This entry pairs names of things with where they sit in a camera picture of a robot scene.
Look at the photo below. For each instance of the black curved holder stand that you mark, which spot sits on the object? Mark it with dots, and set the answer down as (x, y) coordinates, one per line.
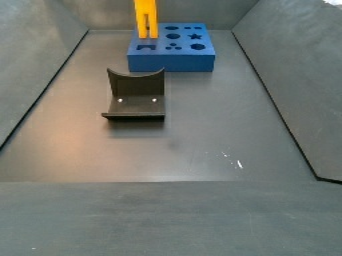
(138, 96)

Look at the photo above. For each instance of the blue shape-sorting block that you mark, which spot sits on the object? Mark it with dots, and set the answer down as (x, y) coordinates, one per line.
(181, 50)

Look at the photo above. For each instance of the yellow double-square peg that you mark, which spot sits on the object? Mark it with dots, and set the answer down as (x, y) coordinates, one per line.
(146, 13)

